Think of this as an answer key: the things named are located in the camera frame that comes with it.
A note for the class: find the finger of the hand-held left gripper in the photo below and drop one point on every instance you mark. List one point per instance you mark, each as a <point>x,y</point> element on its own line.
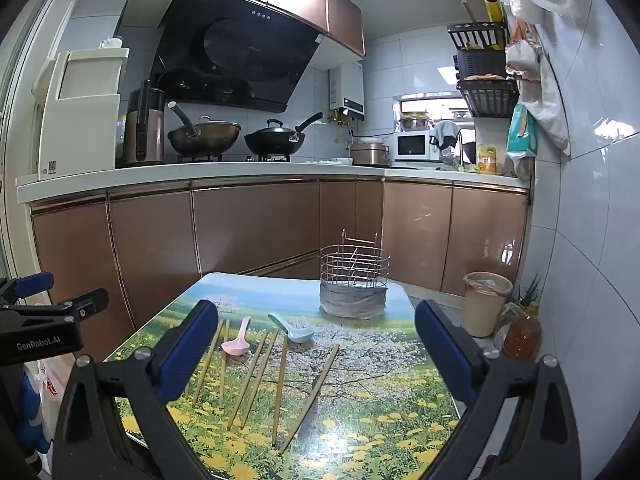
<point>87,302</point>
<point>32,285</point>

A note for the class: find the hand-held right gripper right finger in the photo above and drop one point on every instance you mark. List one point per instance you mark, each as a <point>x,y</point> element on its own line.
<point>445,355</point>

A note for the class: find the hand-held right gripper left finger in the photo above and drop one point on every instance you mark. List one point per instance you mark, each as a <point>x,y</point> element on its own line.
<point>192,350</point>

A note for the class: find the pink plastic spoon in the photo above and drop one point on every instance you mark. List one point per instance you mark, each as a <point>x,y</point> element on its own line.
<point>235,346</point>

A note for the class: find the group of wooden chopsticks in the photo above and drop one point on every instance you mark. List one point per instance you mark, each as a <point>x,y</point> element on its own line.
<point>280,385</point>

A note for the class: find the light blue plastic spoon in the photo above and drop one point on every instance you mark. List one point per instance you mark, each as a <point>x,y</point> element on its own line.
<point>300,334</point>

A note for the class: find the white bag red print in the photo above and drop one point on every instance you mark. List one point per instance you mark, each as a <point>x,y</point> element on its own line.
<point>50,385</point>

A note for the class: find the beige trash bin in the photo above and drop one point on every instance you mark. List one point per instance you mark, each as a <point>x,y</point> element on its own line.
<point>482,315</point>

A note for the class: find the crumpled clear plastic bag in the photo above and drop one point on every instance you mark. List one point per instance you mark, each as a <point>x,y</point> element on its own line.
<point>506,316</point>

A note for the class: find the amber oil bottle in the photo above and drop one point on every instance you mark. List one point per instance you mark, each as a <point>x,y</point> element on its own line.
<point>522,337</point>

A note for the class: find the green leafy vegetable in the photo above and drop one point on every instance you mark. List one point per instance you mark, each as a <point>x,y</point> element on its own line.
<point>530,292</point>

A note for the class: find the copper lower cabinets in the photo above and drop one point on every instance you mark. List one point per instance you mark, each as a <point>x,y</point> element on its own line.
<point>250,225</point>

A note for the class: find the cream white countertop appliance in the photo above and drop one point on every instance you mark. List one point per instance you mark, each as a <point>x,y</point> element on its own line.
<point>75,130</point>

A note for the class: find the white kitchen countertop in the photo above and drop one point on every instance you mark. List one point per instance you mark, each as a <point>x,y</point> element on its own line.
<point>200,175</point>

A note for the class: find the brown electric kettle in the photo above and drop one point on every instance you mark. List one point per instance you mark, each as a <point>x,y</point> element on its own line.
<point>145,135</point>

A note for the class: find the black gas stove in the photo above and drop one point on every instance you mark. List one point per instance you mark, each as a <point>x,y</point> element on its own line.
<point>235,159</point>

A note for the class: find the yellow cooking oil jug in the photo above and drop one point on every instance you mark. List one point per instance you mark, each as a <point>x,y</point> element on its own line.
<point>487,162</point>

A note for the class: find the bronze wok with lid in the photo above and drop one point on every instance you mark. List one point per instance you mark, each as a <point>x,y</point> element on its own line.
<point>205,140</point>

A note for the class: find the white microwave oven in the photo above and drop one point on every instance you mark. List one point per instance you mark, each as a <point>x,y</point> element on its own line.
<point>410,146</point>

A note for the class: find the rose gold rice cooker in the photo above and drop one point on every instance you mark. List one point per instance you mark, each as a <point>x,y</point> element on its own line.
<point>370,155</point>

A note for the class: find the white bowl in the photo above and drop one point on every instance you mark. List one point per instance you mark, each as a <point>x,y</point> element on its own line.
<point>344,160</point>

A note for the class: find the black wok with lid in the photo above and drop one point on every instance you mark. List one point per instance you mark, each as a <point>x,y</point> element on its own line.
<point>272,142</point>

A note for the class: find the grey blue cloth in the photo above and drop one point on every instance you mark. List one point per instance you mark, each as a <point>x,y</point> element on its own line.
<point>442,132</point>

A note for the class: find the teal tissue pack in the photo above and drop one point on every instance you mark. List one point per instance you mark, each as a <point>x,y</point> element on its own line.
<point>520,132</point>

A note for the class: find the steel pot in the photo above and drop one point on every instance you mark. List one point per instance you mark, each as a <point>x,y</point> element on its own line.
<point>415,121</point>

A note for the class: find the kitchen window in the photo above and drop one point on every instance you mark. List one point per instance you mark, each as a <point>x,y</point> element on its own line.
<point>425,102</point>

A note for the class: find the white hanging plastic bag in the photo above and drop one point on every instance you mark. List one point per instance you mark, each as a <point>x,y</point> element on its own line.
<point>550,120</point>

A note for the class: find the white water heater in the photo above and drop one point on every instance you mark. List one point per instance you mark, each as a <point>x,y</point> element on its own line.
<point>347,85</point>

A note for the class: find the black range hood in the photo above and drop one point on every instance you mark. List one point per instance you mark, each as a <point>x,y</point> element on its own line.
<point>240,50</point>

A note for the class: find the orange white hanging bag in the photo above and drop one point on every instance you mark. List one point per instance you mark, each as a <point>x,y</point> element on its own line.
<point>522,50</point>

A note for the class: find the wooden rolling stick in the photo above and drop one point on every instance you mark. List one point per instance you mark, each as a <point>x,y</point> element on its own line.
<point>469,12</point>

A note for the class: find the yellow roll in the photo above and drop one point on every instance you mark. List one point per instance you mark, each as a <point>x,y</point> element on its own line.
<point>493,7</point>

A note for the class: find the black wall rack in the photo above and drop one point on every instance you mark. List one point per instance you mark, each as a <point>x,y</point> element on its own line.
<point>485,62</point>

